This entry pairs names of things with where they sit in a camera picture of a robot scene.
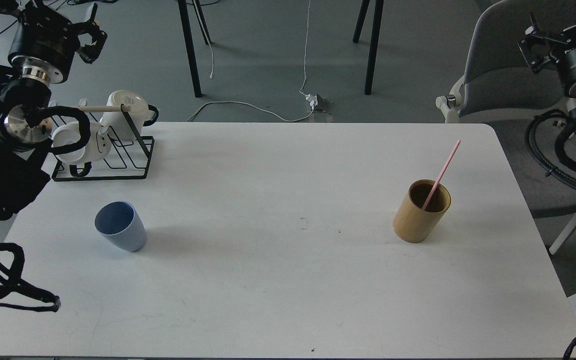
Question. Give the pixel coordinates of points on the bamboo cylindrical holder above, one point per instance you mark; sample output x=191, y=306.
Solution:
x=413, y=222

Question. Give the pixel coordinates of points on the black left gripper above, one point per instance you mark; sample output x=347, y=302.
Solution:
x=47, y=35

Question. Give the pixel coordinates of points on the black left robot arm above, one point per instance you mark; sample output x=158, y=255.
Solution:
x=30, y=130

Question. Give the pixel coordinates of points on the black table leg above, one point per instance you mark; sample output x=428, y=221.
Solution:
x=188, y=40
x=374, y=38

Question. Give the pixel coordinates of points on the black table leg left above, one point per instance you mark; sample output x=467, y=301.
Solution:
x=188, y=40

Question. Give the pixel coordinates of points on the black wire mug rack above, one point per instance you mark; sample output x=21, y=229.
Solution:
x=106, y=156

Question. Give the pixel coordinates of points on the grey office chair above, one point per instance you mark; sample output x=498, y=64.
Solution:
x=497, y=77

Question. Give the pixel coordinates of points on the white power plug adapter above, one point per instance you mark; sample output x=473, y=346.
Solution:
x=317, y=103

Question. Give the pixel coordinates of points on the blue plastic cup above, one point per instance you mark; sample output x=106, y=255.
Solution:
x=120, y=224

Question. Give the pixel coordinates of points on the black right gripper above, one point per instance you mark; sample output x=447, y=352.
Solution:
x=538, y=50

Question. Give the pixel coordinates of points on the black table leg right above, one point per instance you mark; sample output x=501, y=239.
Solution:
x=374, y=38

